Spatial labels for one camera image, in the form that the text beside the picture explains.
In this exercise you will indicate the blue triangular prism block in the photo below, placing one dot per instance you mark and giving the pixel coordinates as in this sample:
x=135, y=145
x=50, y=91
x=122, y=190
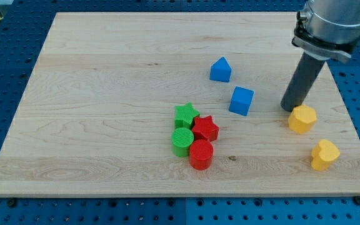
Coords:
x=220, y=70

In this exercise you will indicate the green cylinder block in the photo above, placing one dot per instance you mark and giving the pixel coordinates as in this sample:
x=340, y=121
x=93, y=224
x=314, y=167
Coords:
x=181, y=140

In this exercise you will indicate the red star block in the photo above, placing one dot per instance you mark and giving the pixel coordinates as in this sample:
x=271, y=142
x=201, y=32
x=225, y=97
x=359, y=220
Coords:
x=205, y=128

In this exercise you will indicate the wooden board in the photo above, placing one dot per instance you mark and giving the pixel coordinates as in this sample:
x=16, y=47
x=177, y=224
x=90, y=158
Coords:
x=96, y=117

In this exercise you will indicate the blue cube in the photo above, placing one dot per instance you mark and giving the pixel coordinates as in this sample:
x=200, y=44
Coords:
x=241, y=100

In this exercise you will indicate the red cylinder block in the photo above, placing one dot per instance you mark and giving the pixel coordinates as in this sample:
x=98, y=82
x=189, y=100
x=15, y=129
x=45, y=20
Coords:
x=201, y=154

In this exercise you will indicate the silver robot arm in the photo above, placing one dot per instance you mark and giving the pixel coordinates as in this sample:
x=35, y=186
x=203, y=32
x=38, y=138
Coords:
x=328, y=29

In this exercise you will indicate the yellow heart block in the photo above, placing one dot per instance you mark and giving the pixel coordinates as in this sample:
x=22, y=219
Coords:
x=324, y=154

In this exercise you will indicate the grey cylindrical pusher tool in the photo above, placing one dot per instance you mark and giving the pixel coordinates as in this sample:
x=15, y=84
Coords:
x=301, y=82

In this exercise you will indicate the green star block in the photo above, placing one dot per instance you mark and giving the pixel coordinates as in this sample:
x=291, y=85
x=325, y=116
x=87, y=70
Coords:
x=184, y=116

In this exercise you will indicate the yellow hexagon block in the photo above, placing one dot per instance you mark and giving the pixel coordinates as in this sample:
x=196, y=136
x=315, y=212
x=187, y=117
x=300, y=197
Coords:
x=302, y=119

